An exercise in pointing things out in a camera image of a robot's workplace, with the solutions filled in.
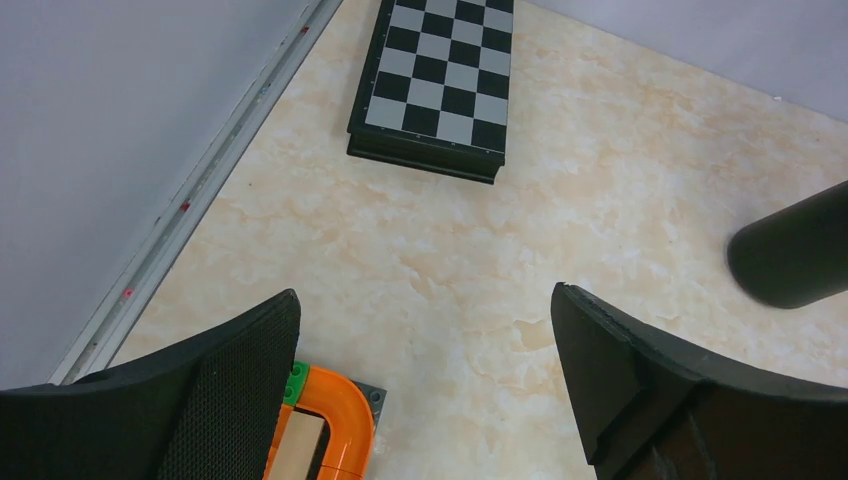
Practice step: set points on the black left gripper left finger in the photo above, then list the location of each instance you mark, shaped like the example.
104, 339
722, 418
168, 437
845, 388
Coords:
204, 408

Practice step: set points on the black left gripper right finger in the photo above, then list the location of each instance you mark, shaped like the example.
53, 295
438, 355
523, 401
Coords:
651, 405

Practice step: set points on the black cylindrical vase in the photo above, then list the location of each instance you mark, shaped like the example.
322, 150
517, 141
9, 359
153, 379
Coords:
795, 256

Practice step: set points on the orange curved toy track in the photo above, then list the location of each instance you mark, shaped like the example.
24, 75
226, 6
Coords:
326, 427

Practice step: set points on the black grey chessboard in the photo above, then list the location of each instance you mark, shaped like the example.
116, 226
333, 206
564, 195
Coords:
434, 89

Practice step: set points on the aluminium frame rail left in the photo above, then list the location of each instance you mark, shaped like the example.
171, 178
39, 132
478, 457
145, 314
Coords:
123, 305

